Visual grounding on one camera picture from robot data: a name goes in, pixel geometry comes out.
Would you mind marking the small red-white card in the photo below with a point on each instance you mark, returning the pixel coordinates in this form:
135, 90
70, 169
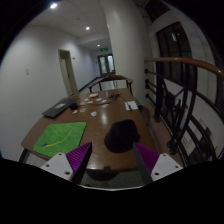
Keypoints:
105, 105

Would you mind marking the dark-framed window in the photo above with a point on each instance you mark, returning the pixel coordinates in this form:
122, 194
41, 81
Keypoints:
173, 50

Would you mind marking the black railing with wooden handrail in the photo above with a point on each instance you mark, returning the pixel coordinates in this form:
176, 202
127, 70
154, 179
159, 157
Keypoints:
186, 61

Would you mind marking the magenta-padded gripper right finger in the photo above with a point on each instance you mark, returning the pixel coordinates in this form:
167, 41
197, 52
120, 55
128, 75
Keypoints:
163, 165

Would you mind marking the green exit sign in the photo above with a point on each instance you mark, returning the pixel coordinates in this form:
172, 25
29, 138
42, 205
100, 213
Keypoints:
104, 49

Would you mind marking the white wall switch plate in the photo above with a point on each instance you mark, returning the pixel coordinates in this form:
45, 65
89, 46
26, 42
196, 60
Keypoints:
27, 71

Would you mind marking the white doorway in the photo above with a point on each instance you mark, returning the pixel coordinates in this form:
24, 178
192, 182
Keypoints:
66, 71

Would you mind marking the black computer mouse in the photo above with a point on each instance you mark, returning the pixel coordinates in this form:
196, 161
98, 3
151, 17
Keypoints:
121, 136

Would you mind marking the wooden armchair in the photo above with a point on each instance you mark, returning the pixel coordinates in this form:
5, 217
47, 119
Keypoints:
111, 77

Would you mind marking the small white box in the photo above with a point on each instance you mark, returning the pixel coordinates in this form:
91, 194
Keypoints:
93, 95

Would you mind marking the ceiling lights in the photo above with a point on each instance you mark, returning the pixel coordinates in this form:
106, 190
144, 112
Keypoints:
53, 5

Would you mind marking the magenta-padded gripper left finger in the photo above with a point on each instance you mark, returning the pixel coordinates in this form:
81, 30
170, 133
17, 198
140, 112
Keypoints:
60, 165

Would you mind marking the small white card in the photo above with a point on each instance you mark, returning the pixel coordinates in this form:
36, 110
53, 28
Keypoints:
86, 99
104, 101
99, 99

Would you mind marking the green mouse pad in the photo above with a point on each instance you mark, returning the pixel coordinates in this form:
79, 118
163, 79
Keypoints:
56, 136

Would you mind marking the small pink card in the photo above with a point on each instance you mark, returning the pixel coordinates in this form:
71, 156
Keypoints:
82, 110
74, 112

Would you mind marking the white card with dark print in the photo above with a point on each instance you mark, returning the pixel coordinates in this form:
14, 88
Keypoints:
93, 113

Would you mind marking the black closed laptop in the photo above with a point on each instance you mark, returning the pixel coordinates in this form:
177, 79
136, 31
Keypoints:
58, 109

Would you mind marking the small black box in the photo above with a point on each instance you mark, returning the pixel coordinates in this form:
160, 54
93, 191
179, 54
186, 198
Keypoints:
73, 106

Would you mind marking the white paper sheet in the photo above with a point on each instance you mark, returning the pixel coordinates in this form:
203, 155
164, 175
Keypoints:
133, 105

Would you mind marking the glass double door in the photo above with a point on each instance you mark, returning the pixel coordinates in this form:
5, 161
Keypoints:
106, 65

